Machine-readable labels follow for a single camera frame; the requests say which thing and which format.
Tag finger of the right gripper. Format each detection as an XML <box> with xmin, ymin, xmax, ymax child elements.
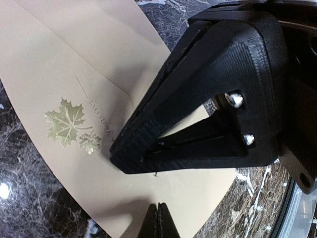
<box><xmin>110</xmin><ymin>17</ymin><xmax>287</xmax><ymax>174</ymax></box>
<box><xmin>146</xmin><ymin>18</ymin><xmax>248</xmax><ymax>117</ymax></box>

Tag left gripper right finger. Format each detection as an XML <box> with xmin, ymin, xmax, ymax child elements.
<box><xmin>158</xmin><ymin>203</ymin><xmax>180</xmax><ymax>238</ymax></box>

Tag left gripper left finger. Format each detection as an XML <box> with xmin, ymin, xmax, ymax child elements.
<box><xmin>138</xmin><ymin>204</ymin><xmax>158</xmax><ymax>238</ymax></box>

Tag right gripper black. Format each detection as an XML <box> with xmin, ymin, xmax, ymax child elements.
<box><xmin>188</xmin><ymin>0</ymin><xmax>317</xmax><ymax>195</ymax></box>

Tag brown paper envelope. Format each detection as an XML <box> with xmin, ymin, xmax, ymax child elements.
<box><xmin>0</xmin><ymin>0</ymin><xmax>236</xmax><ymax>238</ymax></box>

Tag black front rail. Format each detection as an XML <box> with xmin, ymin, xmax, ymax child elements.
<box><xmin>269</xmin><ymin>178</ymin><xmax>317</xmax><ymax>238</ymax></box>

